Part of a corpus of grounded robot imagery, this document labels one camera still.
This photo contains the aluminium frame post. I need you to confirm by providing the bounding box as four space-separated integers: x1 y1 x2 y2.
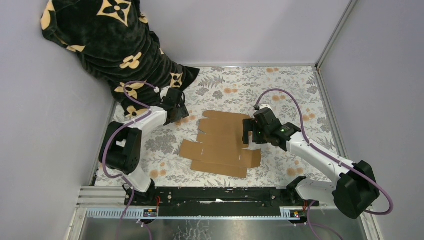
315 0 359 70

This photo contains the black floral plush blanket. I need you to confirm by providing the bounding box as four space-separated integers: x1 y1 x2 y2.
40 0 200 118

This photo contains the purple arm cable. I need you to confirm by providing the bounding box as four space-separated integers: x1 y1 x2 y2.
101 80 161 240
253 88 395 240

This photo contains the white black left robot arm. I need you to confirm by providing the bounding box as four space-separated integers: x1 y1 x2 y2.
99 88 189 206

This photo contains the floral patterned table mat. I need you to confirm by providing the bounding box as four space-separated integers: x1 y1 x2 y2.
141 66 337 187

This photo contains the white slotted cable duct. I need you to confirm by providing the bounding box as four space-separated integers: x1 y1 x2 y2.
86 206 302 221

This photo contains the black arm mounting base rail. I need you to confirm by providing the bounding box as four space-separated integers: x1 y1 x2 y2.
123 186 312 210

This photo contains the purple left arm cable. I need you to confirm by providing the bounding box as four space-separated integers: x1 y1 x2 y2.
101 80 161 240

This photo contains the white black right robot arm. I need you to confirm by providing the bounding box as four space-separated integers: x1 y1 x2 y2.
242 107 380 219

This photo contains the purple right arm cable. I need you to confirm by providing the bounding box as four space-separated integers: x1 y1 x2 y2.
253 88 395 240

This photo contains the brown cardboard box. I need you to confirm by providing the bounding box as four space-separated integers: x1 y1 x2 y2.
179 110 262 179

